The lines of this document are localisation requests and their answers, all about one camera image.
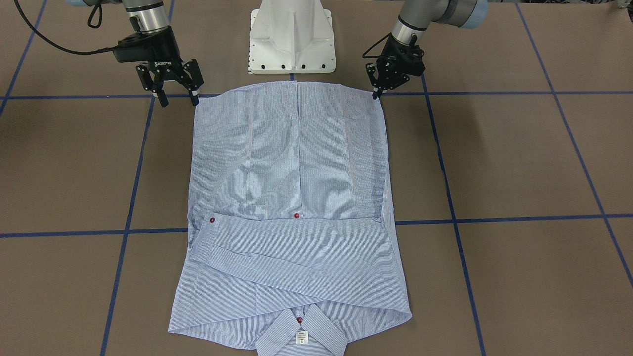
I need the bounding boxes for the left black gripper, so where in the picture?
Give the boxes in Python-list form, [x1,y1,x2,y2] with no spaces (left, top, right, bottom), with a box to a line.
[366,34,425,100]

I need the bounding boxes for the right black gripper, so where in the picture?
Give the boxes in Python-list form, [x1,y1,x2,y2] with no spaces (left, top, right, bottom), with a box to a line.
[130,26,204,108]

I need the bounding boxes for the blue striped button shirt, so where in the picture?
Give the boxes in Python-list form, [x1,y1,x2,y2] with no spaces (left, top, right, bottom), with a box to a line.
[168,81,412,356]

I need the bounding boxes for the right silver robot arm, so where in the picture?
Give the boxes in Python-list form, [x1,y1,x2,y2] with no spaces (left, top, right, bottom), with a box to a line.
[67,0,204,107]

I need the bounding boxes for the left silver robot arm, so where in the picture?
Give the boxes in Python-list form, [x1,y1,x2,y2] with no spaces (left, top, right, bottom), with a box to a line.
[362,0,489,99]

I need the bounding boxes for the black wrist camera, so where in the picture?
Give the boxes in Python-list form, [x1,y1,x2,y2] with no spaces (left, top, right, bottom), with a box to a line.
[113,45,145,63]

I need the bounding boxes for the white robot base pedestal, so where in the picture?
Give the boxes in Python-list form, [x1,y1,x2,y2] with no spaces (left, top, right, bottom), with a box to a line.
[248,0,337,74]

